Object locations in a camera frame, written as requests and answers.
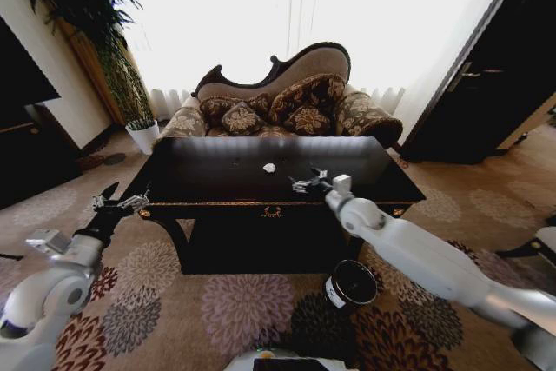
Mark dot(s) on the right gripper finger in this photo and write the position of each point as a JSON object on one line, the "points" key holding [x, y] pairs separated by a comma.
{"points": [[320, 172], [299, 184]]}

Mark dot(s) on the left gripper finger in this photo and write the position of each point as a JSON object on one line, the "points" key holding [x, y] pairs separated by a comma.
{"points": [[134, 202], [105, 195]]}

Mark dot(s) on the small dark floral cushion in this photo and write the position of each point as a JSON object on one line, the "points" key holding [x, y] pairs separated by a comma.
{"points": [[311, 121]]}

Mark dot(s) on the brown floral carved sofa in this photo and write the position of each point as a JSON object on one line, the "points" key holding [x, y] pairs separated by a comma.
{"points": [[304, 62]]}

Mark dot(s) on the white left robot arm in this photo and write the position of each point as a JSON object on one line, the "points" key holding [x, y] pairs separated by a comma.
{"points": [[65, 275]]}

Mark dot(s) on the white plant pot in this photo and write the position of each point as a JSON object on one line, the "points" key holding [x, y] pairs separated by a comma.
{"points": [[143, 136]]}

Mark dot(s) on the dark framed upholstered stool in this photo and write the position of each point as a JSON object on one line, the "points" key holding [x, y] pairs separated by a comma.
{"points": [[543, 243]]}

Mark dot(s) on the small beige floral cushion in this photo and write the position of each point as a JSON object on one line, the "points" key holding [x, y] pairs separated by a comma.
{"points": [[242, 120]]}

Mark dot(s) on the dark wooden coffee table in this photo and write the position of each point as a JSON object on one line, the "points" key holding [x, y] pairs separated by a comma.
{"points": [[260, 197]]}

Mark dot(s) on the dark television cabinet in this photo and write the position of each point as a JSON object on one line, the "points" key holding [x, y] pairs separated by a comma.
{"points": [[35, 158]]}

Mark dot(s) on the black flat television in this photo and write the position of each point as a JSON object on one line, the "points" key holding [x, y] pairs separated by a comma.
{"points": [[21, 71]]}

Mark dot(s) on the tall green potted plant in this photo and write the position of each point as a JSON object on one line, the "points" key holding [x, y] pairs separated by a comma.
{"points": [[87, 1]]}

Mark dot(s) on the dark floral bolster cushion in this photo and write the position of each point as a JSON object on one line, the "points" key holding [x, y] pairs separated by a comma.
{"points": [[217, 108]]}

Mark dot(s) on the large dark floral cushion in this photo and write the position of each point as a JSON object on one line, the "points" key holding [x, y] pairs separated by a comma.
{"points": [[304, 93]]}

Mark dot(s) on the dark wooden door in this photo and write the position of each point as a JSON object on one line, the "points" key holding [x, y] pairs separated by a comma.
{"points": [[491, 84]]}

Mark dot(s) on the white robot front shell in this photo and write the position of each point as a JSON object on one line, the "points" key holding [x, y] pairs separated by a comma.
{"points": [[243, 362]]}

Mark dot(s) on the floral patterned rug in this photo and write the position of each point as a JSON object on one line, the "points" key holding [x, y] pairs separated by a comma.
{"points": [[243, 310]]}

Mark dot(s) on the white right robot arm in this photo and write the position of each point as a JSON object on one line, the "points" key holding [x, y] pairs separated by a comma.
{"points": [[412, 249]]}

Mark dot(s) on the black cylindrical trash bin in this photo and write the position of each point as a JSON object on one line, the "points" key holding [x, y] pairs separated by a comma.
{"points": [[351, 285]]}

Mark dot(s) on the white sheer curtain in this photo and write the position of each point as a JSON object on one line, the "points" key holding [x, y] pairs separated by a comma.
{"points": [[243, 10]]}

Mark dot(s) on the crumpled white paper trash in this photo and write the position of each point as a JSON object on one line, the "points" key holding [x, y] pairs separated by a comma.
{"points": [[269, 167]]}

